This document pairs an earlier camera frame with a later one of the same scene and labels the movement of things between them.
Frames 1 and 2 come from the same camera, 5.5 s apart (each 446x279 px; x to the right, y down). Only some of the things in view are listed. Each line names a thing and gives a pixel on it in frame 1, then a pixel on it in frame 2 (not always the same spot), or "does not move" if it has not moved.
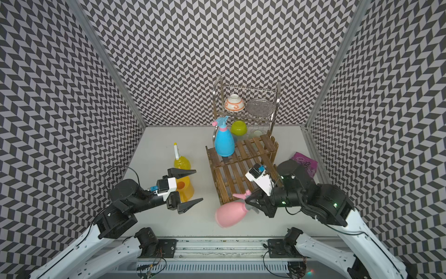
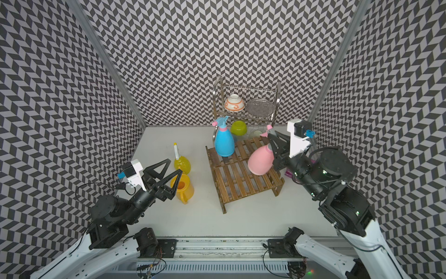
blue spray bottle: x=224 y=143 does not move
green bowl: x=238 y=128 does not move
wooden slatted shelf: x=252 y=158 does not move
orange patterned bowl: x=234 y=103 does not move
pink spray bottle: x=231 y=214 to x=261 y=160
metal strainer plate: x=260 y=107 does not move
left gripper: x=174 y=203 to x=159 y=189
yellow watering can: x=184 y=187 does not move
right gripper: x=265 y=206 to x=283 y=151
